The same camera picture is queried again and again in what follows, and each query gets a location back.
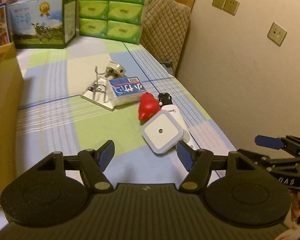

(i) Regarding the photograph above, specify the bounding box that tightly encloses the black toy car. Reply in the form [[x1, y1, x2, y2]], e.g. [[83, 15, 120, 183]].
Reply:
[[158, 93, 173, 107]]

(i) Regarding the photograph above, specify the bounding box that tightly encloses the cow picture milk box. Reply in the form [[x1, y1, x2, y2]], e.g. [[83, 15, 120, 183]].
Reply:
[[8, 0, 77, 49]]

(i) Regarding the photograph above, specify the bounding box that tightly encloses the white square tray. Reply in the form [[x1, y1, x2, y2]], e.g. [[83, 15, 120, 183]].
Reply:
[[81, 77, 114, 111]]

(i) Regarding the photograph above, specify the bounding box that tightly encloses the single wall socket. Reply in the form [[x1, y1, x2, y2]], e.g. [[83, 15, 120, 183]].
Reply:
[[267, 22, 287, 47]]

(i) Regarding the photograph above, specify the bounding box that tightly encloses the white three-pin plug adapter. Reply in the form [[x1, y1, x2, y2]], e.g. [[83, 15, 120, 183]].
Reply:
[[106, 61, 126, 79]]

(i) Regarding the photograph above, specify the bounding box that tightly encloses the person right hand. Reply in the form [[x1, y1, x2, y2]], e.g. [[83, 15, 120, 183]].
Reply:
[[290, 190, 300, 222]]

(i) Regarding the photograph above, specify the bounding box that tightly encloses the checkered tablecloth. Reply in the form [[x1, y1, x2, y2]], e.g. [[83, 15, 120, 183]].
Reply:
[[13, 35, 237, 188]]

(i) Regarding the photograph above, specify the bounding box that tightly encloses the red toy figure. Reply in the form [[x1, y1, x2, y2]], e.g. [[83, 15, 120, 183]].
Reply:
[[138, 92, 161, 121]]

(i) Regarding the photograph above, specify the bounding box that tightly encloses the quilted beige chair cushion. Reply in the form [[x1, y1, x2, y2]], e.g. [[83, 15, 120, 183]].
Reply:
[[140, 0, 191, 75]]

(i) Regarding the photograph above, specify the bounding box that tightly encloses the blue dental floss box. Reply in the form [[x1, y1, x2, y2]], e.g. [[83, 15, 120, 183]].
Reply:
[[106, 77, 147, 106]]

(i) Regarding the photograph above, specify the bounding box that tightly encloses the double wall socket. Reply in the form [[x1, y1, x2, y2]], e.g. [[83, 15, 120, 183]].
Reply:
[[212, 0, 240, 16]]

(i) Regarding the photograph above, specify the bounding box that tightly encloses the white Midea remote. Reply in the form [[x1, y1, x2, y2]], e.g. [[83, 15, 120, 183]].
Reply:
[[161, 105, 198, 150]]

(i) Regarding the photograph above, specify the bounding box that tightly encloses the green tissue pack bundle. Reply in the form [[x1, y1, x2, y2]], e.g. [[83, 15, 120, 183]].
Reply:
[[78, 0, 148, 44]]

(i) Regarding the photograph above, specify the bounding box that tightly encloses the white square night light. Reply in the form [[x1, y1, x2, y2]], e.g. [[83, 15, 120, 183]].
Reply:
[[140, 110, 184, 154]]

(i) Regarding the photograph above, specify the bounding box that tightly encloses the open cardboard box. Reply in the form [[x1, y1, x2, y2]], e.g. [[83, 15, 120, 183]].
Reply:
[[0, 43, 24, 209]]

